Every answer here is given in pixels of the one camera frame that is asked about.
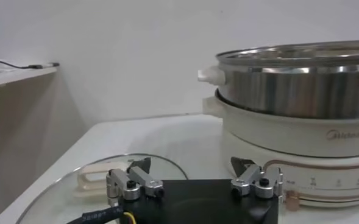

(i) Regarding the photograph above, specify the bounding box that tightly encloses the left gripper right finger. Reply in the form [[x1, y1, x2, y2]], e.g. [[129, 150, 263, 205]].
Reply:
[[230, 156, 285, 204]]

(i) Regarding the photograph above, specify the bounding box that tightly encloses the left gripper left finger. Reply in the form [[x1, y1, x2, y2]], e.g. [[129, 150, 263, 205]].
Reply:
[[105, 157, 165, 208]]

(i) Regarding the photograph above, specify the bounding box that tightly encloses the glass pot lid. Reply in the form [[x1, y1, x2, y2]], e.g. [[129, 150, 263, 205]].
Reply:
[[16, 153, 188, 224]]

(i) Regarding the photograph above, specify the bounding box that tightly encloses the stainless steel steamer basket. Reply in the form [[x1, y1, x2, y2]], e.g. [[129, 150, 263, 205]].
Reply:
[[197, 40, 359, 119]]

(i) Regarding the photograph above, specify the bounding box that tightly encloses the cream electric cooker base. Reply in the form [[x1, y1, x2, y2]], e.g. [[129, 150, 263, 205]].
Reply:
[[202, 89, 359, 211]]

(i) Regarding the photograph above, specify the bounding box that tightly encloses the white side table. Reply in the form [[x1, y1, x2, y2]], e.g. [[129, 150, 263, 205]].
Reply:
[[0, 65, 58, 89]]

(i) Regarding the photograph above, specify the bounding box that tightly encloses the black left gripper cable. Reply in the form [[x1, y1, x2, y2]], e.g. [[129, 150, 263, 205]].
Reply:
[[66, 206, 137, 224]]

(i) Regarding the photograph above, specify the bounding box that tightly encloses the black cable with adapter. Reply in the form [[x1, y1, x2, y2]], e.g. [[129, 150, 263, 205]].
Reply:
[[0, 59, 60, 70]]

